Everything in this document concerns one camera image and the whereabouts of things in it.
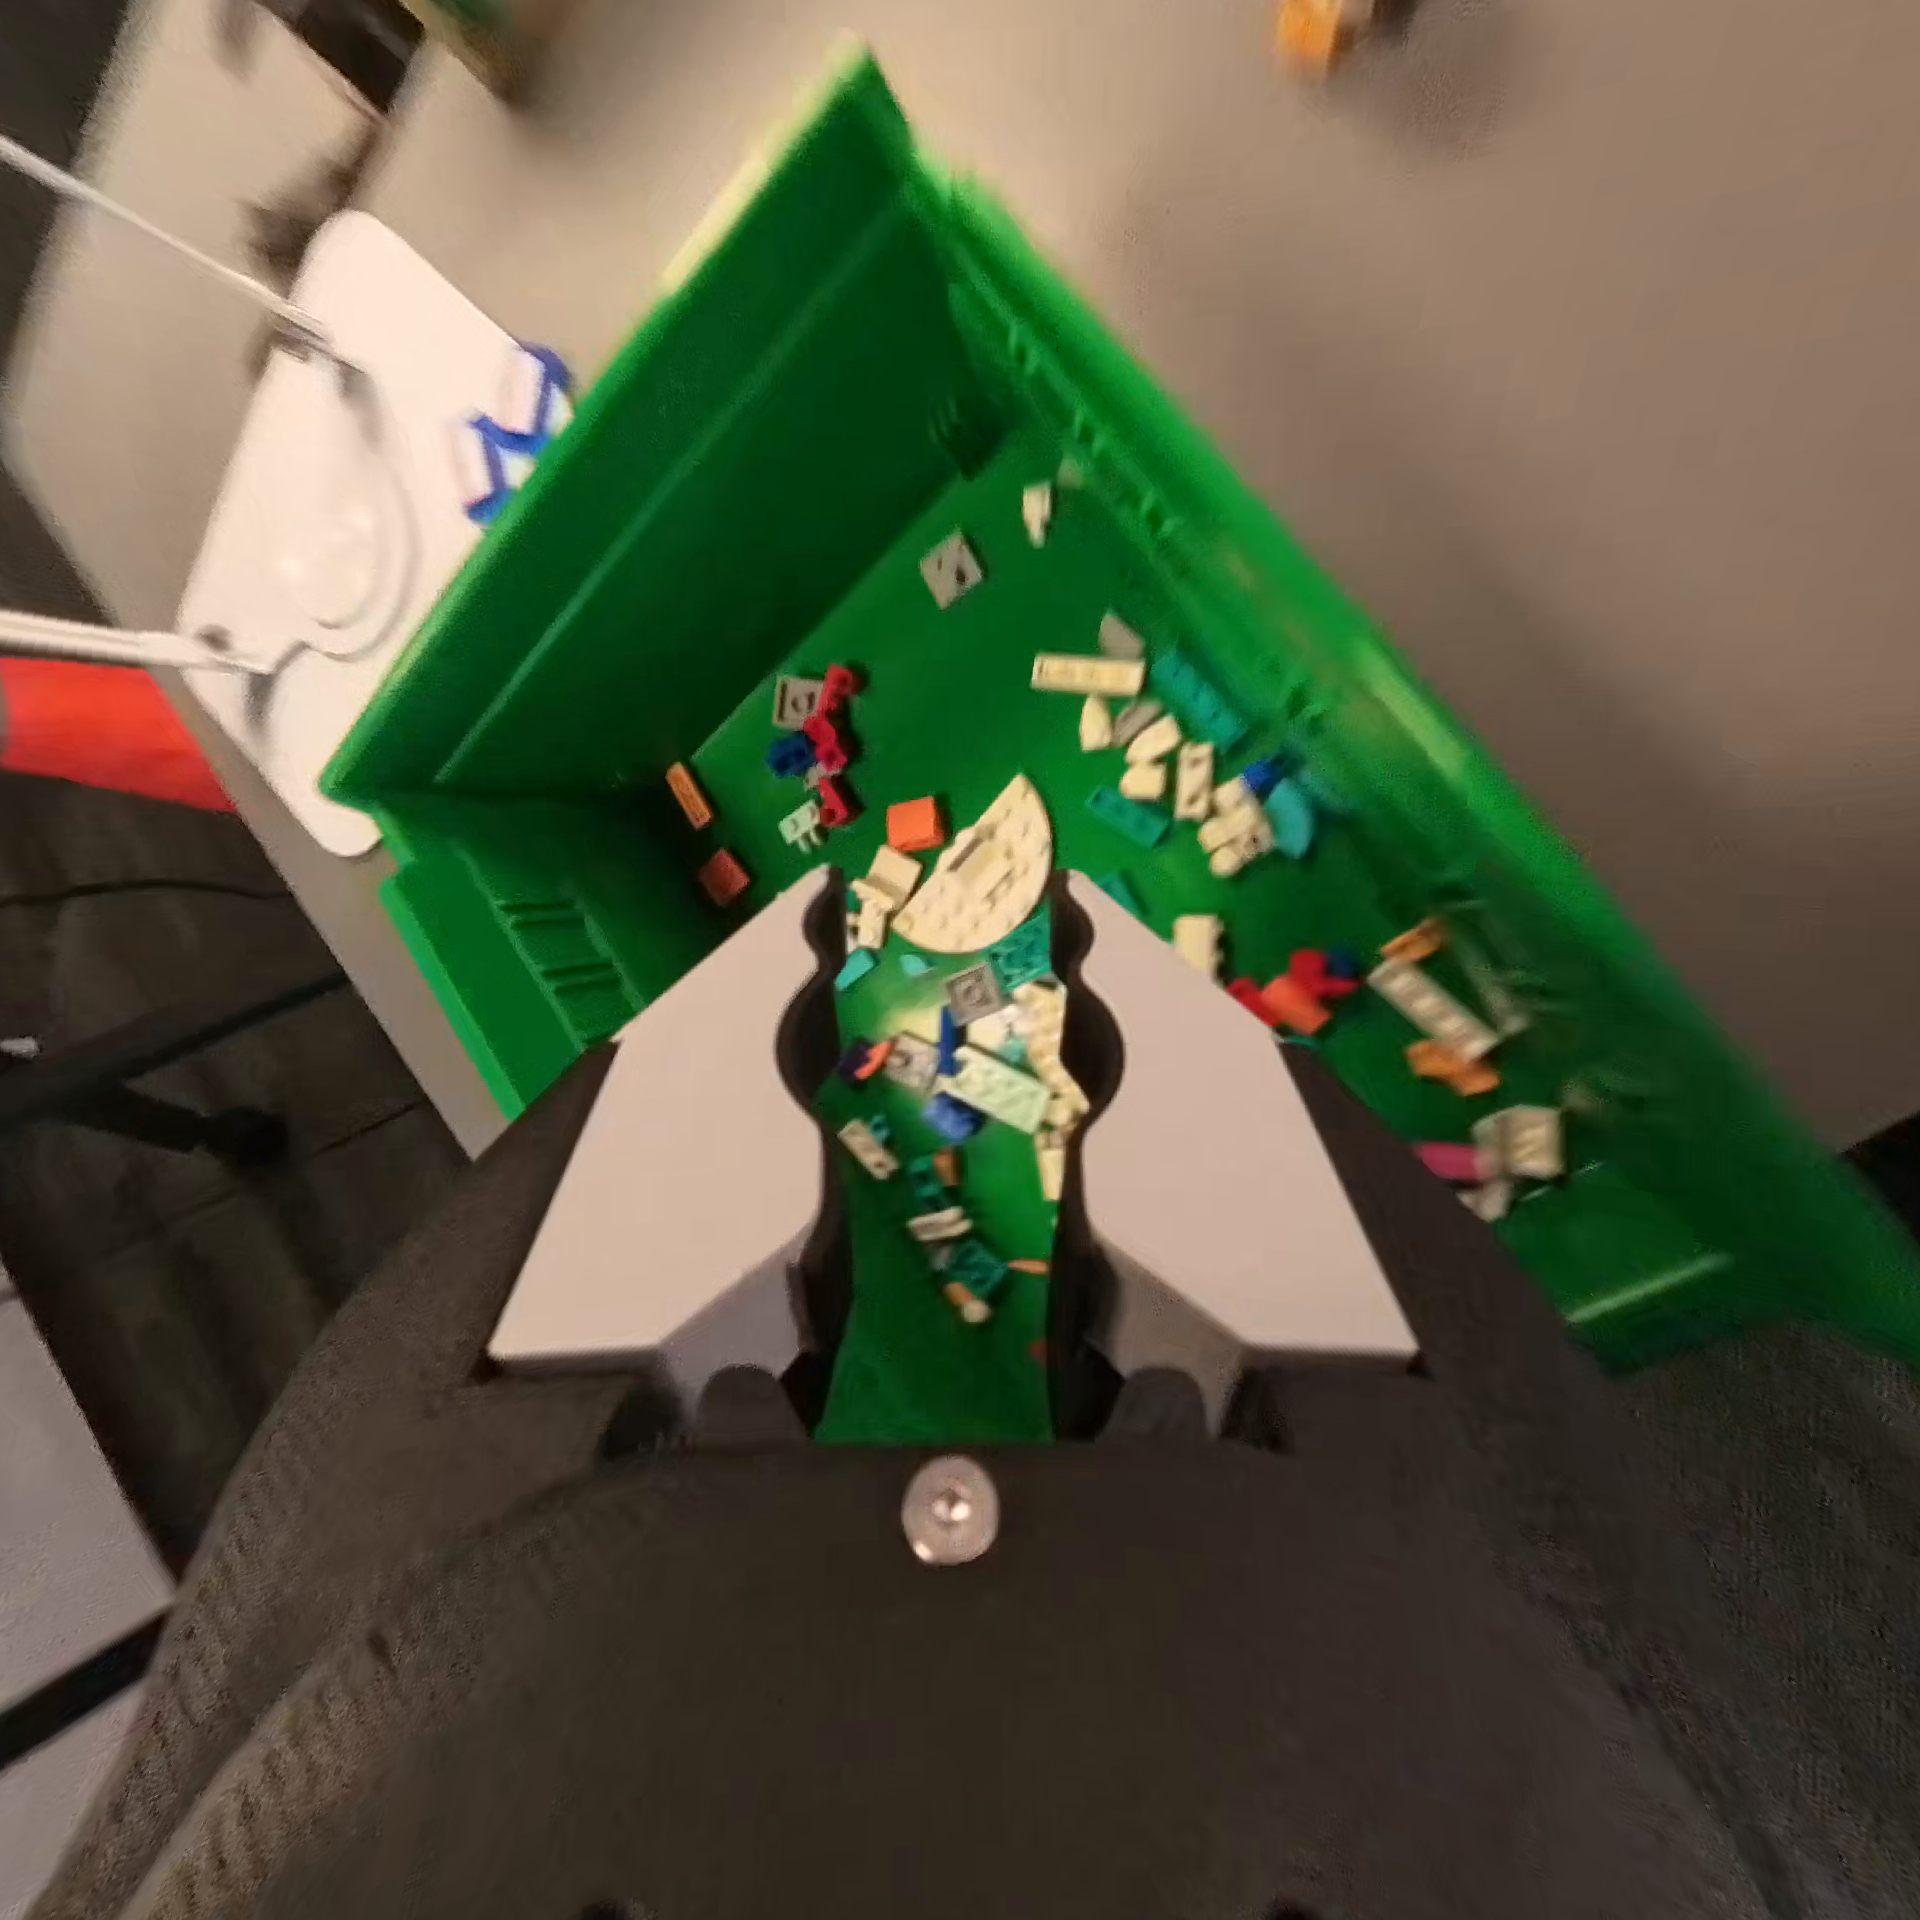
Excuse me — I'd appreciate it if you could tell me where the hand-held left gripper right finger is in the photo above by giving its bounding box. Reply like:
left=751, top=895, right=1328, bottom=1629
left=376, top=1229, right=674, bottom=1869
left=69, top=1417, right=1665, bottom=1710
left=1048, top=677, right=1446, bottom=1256
left=1048, top=870, right=1426, bottom=1368

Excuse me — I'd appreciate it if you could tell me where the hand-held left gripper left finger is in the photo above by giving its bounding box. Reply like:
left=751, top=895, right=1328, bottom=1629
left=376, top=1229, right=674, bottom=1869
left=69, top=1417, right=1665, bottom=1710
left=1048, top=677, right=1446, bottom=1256
left=481, top=865, right=846, bottom=1368

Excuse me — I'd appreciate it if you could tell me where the pile of lego pieces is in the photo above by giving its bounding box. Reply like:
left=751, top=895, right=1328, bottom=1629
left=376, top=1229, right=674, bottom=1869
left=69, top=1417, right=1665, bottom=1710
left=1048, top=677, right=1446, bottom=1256
left=660, top=449, right=1607, bottom=1336

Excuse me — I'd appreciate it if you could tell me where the green plastic bin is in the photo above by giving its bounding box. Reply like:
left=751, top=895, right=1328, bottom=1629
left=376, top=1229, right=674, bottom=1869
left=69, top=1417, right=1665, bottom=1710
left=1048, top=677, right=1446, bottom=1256
left=317, top=46, right=1920, bottom=1373

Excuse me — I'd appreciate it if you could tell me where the orange lego assembly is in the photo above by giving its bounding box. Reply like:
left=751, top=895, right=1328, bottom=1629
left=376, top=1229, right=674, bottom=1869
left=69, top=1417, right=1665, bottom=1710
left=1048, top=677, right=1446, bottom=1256
left=1274, top=0, right=1418, bottom=78

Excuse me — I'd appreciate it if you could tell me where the cream half-round lego plate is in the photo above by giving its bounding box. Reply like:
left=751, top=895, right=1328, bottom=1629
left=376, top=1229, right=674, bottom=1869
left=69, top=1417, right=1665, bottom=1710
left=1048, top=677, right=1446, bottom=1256
left=887, top=772, right=1055, bottom=953

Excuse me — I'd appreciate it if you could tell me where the black chair base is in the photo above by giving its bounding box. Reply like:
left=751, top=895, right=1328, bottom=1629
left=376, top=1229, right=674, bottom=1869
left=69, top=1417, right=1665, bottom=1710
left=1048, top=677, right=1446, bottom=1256
left=0, top=885, right=358, bottom=1175

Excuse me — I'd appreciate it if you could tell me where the red object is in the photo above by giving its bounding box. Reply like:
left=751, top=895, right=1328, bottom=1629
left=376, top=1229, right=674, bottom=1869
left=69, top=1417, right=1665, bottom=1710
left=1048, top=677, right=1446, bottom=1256
left=0, top=656, right=238, bottom=815

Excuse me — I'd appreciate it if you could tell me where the white flat device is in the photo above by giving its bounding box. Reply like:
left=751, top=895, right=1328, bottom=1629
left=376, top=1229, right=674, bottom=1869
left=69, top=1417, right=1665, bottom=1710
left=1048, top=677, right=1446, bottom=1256
left=175, top=210, right=577, bottom=860

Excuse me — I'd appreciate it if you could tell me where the white cable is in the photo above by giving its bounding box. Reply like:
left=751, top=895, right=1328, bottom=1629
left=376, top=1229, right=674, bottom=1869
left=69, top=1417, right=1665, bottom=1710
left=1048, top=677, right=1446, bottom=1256
left=0, top=602, right=294, bottom=680
left=0, top=132, right=368, bottom=384

